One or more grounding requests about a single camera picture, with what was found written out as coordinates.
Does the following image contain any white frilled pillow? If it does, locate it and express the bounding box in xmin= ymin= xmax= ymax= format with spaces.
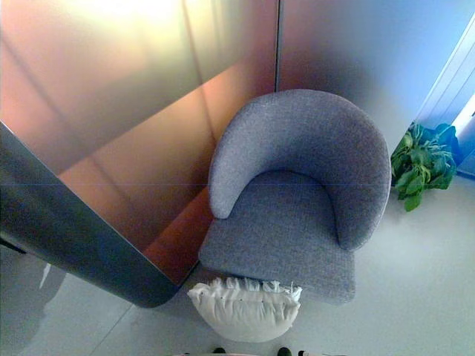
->
xmin=186 ymin=276 xmax=304 ymax=343

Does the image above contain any grey fabric armchair sofa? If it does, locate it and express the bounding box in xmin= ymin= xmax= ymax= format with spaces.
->
xmin=197 ymin=88 xmax=393 ymax=307

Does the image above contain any dark grey rounded cabinet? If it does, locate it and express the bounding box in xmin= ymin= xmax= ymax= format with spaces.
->
xmin=0 ymin=120 xmax=180 ymax=309

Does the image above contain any green leafy potted plant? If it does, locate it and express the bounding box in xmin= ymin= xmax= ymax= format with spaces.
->
xmin=390 ymin=122 xmax=458 ymax=213

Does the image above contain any vertical metal wall trim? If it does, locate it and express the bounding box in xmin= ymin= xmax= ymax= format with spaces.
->
xmin=273 ymin=0 xmax=286 ymax=94

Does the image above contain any white window frame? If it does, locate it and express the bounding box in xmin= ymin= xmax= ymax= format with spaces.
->
xmin=414 ymin=0 xmax=475 ymax=179

